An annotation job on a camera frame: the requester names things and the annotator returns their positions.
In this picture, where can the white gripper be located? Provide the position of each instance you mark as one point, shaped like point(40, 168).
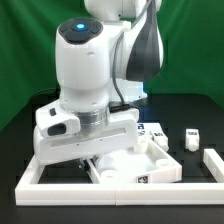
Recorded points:
point(61, 136)

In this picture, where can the white square table top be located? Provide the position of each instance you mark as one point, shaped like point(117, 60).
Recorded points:
point(148, 163)

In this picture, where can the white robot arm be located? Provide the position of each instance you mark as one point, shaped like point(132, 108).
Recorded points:
point(101, 63)

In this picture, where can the white U-shaped fence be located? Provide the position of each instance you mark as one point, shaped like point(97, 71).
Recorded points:
point(29, 192)

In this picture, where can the white marker tag sheet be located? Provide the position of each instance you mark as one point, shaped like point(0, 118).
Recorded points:
point(149, 129)

